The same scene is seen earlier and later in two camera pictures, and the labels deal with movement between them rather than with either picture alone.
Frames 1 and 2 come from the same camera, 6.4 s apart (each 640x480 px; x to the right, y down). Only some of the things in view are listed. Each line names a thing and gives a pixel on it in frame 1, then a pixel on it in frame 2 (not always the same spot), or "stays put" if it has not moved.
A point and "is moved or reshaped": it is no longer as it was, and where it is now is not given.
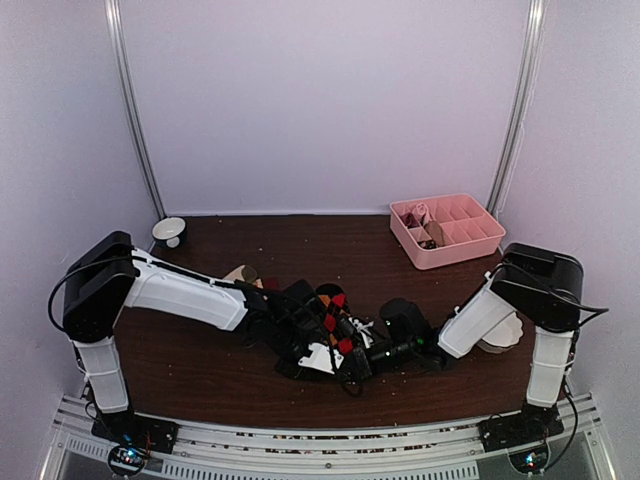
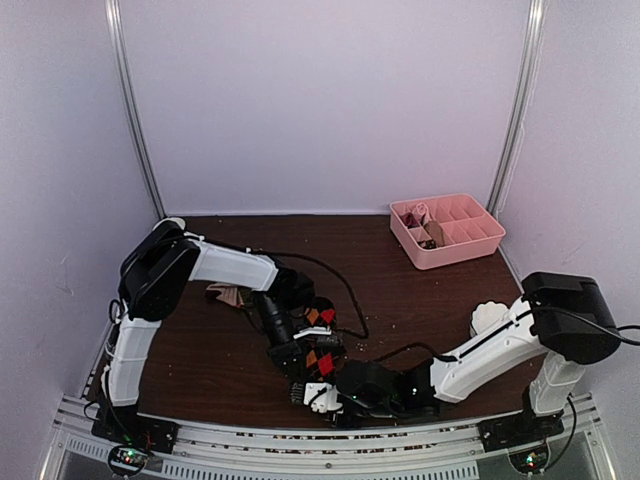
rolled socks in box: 420,217 stays put
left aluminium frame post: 114,16 stays put
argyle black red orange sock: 337,322 is moved or reshaped
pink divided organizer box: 442,231 stays put
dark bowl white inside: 169,231 stays put
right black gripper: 362,364 -> 345,422
